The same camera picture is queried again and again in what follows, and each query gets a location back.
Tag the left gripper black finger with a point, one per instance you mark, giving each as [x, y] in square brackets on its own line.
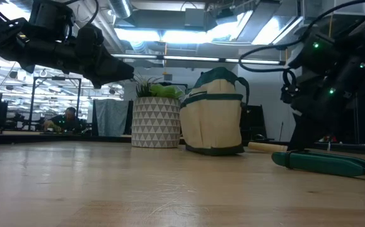
[113, 71]

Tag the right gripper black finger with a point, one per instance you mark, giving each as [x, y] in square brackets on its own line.
[306, 137]

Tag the pruning shears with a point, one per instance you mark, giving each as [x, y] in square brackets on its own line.
[321, 164]

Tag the beige green gardening bag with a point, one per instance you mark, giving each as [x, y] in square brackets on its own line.
[212, 123]

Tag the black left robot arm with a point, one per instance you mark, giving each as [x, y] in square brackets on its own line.
[2, 34]

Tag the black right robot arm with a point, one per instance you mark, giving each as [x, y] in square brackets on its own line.
[355, 72]

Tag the grey fabric partition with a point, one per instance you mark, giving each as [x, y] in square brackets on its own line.
[109, 117]

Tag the green artificial succulent plant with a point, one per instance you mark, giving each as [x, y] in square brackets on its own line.
[160, 89]

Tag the white triangle patterned plant pot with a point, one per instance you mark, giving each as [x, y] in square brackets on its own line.
[155, 123]

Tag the person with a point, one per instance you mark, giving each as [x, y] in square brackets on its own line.
[65, 121]

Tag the long ceiling light fixture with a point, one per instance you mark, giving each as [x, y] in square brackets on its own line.
[194, 58]

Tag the black metal rack frame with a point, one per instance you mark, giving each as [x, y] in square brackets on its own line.
[56, 79]

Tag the silver ventilation duct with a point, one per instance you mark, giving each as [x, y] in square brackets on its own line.
[120, 8]

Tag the black aluminium table frame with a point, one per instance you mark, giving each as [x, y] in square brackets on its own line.
[59, 138]

